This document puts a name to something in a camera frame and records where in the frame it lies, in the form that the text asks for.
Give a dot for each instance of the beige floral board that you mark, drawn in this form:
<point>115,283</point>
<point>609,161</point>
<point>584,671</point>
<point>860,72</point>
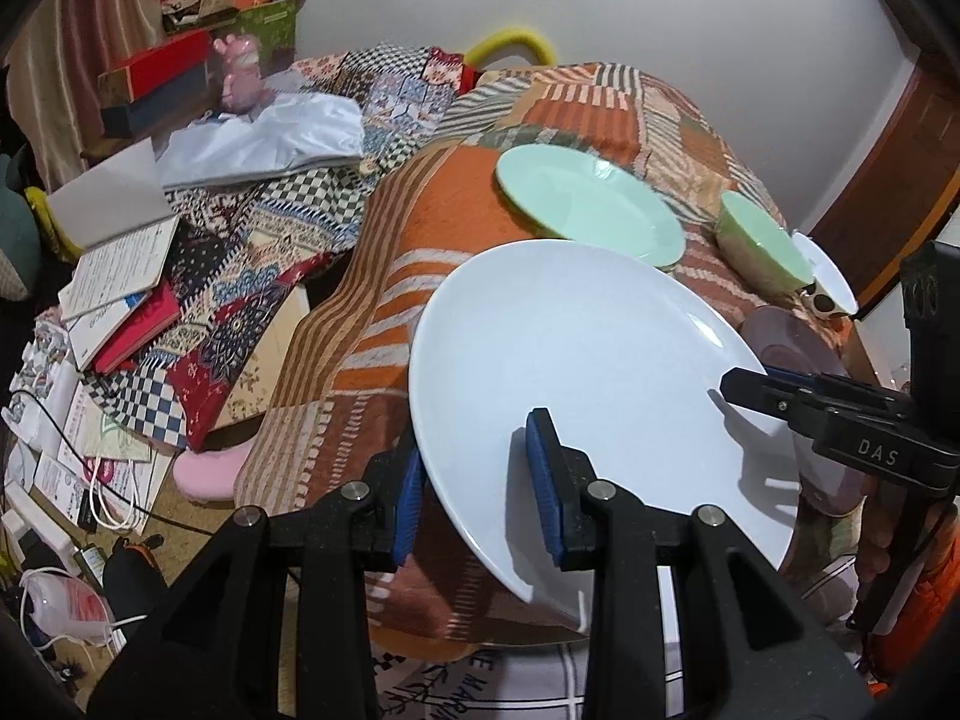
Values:
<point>262,367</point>

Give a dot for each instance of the person's right hand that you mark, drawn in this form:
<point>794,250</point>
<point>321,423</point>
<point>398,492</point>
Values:
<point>874,540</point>

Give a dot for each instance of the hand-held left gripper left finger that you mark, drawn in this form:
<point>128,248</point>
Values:
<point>409,499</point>

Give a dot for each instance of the teal cushion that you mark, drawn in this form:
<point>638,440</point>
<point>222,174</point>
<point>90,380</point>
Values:
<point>15,232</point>

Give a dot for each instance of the wooden door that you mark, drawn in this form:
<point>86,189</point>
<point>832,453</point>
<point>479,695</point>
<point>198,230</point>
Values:
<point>892,187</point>

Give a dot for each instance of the white bowl with brown dots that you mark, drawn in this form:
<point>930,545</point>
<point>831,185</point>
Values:
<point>829,270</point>

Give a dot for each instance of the white power strip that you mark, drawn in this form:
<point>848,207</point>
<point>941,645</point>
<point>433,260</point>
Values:
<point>37,532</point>

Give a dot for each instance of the red box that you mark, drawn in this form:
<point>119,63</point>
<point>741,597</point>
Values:
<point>157,64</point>

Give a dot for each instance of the open white notebook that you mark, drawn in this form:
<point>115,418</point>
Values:
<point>112,202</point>

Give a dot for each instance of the green box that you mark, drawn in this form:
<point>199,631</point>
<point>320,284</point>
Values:
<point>255,26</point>

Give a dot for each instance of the pink figurine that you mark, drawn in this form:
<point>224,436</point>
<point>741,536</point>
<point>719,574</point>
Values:
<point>240,75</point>

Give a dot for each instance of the white and red plastic bag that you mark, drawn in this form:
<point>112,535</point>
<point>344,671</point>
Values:
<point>71,604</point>

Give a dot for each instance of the checkered patchwork quilt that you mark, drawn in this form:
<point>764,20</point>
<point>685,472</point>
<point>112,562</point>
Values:
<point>247,300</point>

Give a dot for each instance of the green bowl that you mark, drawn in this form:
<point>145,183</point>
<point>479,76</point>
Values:
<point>757,240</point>

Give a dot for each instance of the red book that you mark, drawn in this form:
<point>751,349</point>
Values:
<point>142,330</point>

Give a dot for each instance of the green plate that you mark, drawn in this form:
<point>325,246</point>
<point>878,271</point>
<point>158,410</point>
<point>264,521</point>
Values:
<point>585,195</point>

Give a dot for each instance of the white book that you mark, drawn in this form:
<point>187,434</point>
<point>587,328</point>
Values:
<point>105,322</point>

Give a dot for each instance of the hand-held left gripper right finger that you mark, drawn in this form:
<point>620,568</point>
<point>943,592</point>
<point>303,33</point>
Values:
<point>544,487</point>

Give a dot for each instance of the orange patchwork blanket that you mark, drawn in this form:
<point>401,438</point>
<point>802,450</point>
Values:
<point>450,195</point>

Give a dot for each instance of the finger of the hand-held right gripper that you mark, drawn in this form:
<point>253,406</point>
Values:
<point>787,373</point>
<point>765,394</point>

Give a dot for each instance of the striped curtain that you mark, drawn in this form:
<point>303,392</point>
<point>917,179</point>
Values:
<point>82,52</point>

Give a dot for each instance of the large white plate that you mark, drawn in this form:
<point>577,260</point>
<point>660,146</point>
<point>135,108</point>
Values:
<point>600,330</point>

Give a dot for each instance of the pink slipper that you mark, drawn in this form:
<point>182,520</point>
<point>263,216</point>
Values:
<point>210,472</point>

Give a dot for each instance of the scattered paper leaflets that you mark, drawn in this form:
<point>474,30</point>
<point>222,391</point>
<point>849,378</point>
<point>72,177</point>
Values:
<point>82,420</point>

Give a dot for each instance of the yellow foam tube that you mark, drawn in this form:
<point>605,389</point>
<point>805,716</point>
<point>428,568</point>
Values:
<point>510,37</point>

